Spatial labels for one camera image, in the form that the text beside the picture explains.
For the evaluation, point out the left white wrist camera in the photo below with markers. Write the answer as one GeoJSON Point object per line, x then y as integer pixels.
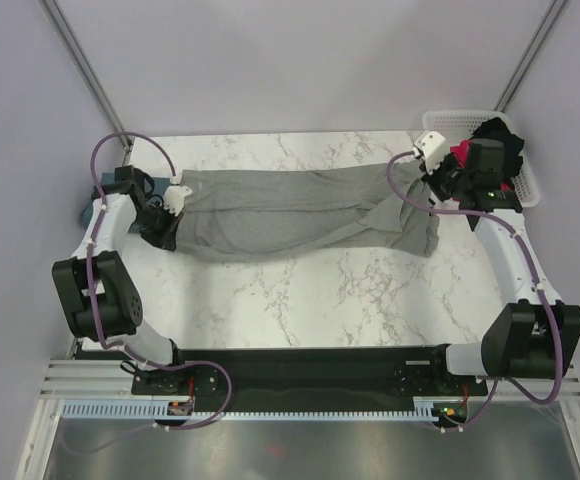
{"type": "Point", "coordinates": [174, 198]}

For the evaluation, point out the corner aluminium post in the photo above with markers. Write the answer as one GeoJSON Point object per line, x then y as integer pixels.
{"type": "Point", "coordinates": [78, 56]}
{"type": "Point", "coordinates": [538, 40]}

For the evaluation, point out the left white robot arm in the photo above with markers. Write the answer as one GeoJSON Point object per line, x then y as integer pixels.
{"type": "Point", "coordinates": [97, 294]}

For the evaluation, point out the white slotted cable duct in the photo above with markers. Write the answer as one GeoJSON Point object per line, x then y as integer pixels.
{"type": "Point", "coordinates": [408, 410]}

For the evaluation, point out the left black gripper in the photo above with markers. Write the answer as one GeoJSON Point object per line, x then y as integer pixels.
{"type": "Point", "coordinates": [166, 240]}

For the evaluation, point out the left corner aluminium post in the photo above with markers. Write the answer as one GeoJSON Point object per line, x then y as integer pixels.
{"type": "Point", "coordinates": [78, 56]}

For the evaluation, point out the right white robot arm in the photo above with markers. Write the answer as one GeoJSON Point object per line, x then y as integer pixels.
{"type": "Point", "coordinates": [536, 333]}

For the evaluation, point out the black t shirt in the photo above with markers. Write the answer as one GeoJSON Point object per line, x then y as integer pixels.
{"type": "Point", "coordinates": [496, 129]}

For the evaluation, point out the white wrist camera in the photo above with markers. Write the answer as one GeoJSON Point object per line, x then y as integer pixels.
{"type": "Point", "coordinates": [174, 198]}
{"type": "Point", "coordinates": [431, 147]}

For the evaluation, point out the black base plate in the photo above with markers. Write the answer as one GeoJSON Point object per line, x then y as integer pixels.
{"type": "Point", "coordinates": [315, 377]}

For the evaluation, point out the grey t shirt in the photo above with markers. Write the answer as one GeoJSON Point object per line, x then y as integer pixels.
{"type": "Point", "coordinates": [251, 216]}

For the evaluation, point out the right corner aluminium post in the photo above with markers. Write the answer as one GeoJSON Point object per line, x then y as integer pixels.
{"type": "Point", "coordinates": [538, 40]}

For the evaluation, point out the red t shirt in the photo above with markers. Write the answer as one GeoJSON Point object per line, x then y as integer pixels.
{"type": "Point", "coordinates": [460, 152]}

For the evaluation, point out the aluminium frame rail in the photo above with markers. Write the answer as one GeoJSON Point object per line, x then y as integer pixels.
{"type": "Point", "coordinates": [103, 379]}

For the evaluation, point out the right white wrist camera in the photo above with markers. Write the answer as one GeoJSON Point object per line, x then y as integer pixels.
{"type": "Point", "coordinates": [431, 147]}

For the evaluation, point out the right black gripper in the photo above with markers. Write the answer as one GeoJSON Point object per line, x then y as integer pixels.
{"type": "Point", "coordinates": [432, 178]}

